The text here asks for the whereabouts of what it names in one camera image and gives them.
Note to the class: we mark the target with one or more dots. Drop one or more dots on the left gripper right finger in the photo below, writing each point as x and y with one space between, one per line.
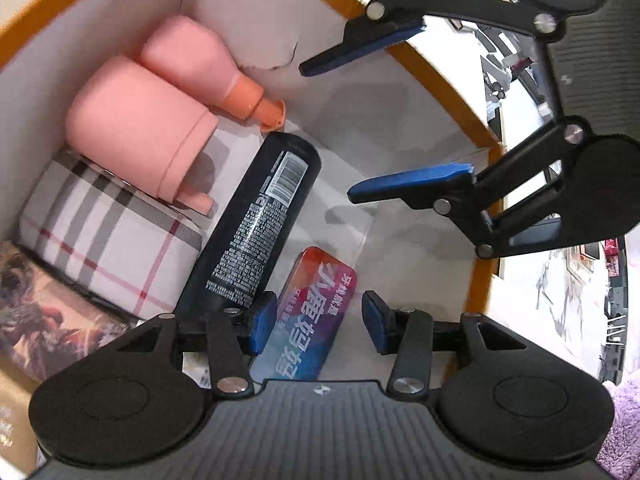
408 336

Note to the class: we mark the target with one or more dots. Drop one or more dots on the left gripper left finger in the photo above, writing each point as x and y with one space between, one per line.
233 337

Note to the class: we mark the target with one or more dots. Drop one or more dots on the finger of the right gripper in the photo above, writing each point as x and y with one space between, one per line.
388 22
457 192

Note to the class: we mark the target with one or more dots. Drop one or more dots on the dark blue spray can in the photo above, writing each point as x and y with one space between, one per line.
236 263

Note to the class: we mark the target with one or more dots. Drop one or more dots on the red blue tin box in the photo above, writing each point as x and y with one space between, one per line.
311 308

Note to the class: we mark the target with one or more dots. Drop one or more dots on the plaid checkered box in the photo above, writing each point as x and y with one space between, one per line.
112 241

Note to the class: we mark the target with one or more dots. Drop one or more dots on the pink bottle orange nozzle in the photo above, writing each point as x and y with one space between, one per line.
194 59

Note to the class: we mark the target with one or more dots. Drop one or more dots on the pink cylindrical bottle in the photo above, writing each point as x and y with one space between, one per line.
143 130

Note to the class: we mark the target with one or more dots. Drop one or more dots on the dark picture box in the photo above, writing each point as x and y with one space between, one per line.
46 326

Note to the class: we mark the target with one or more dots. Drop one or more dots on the orange storage box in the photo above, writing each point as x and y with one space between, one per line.
379 115

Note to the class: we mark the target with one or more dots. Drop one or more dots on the brown gold box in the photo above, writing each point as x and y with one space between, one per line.
18 441

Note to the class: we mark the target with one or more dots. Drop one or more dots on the purple fluffy rug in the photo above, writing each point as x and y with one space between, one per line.
620 453

